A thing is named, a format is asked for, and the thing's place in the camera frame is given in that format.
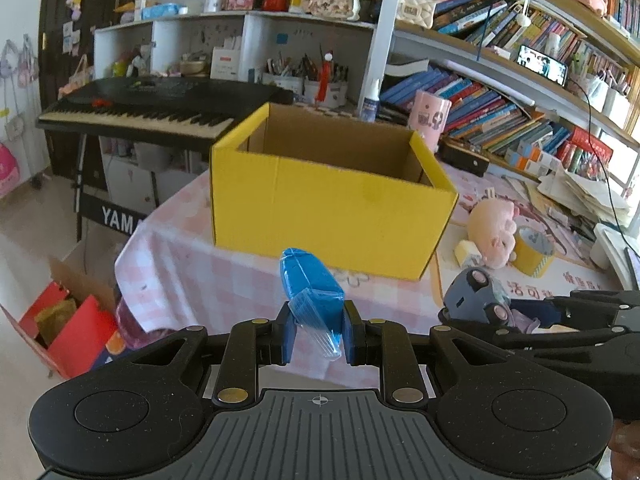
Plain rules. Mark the pale tote bag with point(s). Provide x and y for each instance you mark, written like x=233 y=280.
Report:
x=75 y=77

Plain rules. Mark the white box with red label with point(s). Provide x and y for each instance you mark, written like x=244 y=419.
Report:
x=226 y=65

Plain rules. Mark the white storage cups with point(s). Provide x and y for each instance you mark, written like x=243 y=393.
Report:
x=612 y=102

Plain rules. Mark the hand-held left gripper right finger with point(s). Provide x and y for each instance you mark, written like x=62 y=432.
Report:
x=350 y=335

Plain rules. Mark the dark phone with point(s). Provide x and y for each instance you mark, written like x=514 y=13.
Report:
x=634 y=267

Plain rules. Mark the black electronic keyboard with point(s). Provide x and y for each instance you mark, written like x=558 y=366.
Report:
x=150 y=95

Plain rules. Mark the white pen holder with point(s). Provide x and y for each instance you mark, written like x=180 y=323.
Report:
x=336 y=92
x=284 y=81

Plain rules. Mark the pink plush toy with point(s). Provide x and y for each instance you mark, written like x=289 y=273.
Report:
x=492 y=230

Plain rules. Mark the cream quilted handbag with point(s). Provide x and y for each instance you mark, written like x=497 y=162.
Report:
x=415 y=10

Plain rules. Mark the white spray bottle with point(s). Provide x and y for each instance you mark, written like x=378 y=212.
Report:
x=371 y=107

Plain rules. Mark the small yellow-white eraser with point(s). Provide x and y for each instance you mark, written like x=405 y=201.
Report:
x=467 y=253

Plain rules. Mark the red box of pens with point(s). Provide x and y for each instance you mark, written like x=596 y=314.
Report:
x=587 y=152

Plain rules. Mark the white tray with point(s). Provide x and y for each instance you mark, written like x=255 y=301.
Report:
x=607 y=245

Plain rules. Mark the orange and white boxes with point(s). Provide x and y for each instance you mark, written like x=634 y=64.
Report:
x=532 y=157

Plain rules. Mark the black oblong case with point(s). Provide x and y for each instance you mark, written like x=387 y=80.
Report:
x=462 y=157

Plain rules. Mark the grey-blue toy car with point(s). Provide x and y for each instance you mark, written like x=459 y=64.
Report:
x=470 y=295

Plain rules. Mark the white shelf post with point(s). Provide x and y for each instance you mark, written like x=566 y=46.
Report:
x=385 y=25

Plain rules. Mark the yellow cardboard box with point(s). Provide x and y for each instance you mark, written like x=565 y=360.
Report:
x=320 y=210

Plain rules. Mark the yellow tape roll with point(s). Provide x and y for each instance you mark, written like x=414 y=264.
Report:
x=525 y=261

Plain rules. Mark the phone with lit screen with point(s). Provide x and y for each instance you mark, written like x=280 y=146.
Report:
x=542 y=64

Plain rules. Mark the stack of papers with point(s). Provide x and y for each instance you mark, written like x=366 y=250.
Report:
x=585 y=195

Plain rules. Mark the blue wet wipes pack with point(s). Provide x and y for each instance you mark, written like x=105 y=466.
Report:
x=162 y=11

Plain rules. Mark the white shelf unit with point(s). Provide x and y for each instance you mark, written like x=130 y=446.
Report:
x=167 y=35

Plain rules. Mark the person's right hand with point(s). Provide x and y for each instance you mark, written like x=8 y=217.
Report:
x=626 y=452

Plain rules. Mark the blue plastic packet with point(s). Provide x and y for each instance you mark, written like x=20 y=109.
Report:
x=310 y=285

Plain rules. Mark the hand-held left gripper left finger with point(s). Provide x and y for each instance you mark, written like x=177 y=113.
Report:
x=287 y=334

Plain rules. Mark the black keyboard stand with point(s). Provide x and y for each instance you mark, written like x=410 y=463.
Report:
x=115 y=216

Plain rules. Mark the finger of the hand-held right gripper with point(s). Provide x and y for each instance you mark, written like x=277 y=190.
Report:
x=537 y=310
x=500 y=338

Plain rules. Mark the printed cartoon desk mat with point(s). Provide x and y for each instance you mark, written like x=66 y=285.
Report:
x=530 y=290

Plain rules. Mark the row of shelved books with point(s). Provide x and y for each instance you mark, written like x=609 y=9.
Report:
x=505 y=17

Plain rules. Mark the row of leaning books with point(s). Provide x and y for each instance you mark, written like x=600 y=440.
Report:
x=475 y=110

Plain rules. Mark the pink cylindrical cup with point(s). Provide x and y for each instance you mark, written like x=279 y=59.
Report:
x=427 y=120

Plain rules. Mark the red cardboard box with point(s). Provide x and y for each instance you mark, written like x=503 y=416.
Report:
x=80 y=340

